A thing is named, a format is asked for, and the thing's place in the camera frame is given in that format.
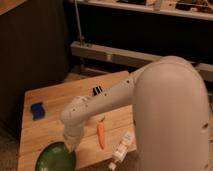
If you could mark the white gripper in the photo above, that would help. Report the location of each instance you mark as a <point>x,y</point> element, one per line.
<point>72,141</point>

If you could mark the green ceramic bowl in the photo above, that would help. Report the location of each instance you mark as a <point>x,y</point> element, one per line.
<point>56,157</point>

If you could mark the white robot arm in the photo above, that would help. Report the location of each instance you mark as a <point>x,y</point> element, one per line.
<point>171,111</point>

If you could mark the orange carrot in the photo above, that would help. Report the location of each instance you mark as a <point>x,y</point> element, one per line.
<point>101,133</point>

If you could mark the wooden table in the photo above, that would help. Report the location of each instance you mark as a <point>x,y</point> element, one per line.
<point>37,134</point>

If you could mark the blue sponge block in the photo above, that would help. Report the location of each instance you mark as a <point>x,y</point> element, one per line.
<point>37,110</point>

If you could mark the white plastic bottle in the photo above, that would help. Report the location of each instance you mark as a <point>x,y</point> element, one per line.
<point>121,150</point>

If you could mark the black white striped block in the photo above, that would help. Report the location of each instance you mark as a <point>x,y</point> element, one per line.
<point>97,90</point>

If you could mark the grey metal beam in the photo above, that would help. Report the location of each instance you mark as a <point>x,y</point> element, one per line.
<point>113,55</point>

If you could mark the metal pole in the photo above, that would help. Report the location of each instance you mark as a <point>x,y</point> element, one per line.
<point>81,37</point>

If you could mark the cluttered shelf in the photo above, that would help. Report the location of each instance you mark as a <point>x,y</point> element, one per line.
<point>150,8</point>

